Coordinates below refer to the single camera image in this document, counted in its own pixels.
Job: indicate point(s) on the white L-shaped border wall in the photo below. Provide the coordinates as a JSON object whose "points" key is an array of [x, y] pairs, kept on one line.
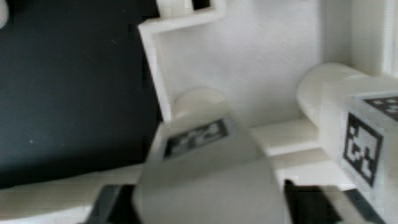
{"points": [[55, 202]]}

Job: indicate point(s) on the white chair seat part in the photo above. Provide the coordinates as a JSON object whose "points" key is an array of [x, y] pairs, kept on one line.
{"points": [[242, 48]]}

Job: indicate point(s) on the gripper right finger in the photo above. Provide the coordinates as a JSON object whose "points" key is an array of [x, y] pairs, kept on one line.
{"points": [[321, 205]]}

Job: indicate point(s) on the white chair leg with tag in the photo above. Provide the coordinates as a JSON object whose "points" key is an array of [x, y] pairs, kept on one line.
{"points": [[348, 102]]}

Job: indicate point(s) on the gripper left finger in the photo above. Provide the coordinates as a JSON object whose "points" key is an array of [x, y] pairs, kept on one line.
{"points": [[112, 208]]}

